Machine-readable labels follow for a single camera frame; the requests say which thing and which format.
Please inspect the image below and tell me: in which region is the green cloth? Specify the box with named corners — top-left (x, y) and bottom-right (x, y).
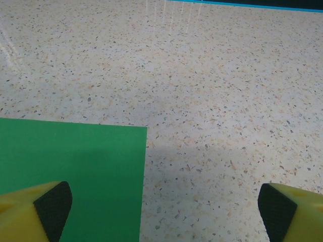
top-left (0, 117), bottom-right (148, 242)

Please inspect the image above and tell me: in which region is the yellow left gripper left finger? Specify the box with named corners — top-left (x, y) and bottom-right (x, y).
top-left (0, 180), bottom-right (73, 242)

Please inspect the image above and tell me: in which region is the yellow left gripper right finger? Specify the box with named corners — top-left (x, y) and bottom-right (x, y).
top-left (257, 183), bottom-right (323, 242)

